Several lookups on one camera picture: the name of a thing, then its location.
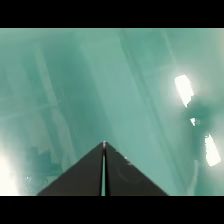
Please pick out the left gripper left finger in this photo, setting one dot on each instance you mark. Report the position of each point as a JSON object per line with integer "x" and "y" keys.
{"x": 86, "y": 175}

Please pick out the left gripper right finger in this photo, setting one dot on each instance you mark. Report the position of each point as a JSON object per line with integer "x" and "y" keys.
{"x": 128, "y": 178}

